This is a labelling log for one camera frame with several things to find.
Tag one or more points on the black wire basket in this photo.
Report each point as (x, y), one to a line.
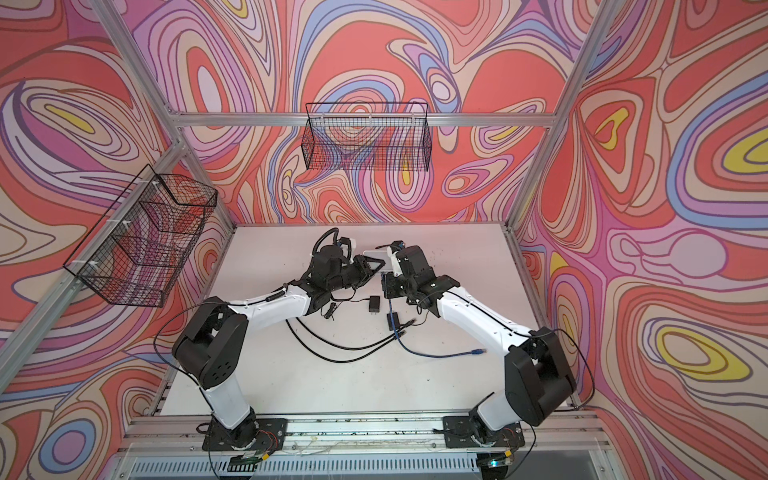
(367, 136)
(139, 252)

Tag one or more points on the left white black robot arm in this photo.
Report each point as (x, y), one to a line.
(210, 346)

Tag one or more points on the rear black wire basket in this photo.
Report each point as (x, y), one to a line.
(367, 136)

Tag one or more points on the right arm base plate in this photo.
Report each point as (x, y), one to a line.
(465, 431)

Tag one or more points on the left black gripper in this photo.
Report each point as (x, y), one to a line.
(363, 268)

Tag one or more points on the aluminium front rail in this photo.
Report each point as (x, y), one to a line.
(395, 445)

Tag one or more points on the left black wire basket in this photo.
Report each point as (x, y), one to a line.
(139, 252)

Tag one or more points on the black power adapter with cord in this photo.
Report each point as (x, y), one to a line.
(395, 325)

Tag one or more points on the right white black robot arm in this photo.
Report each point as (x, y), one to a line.
(537, 374)

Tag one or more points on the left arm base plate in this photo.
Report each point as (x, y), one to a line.
(266, 435)

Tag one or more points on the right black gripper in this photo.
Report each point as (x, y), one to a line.
(389, 280)

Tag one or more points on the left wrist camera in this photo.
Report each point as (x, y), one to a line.
(347, 246)

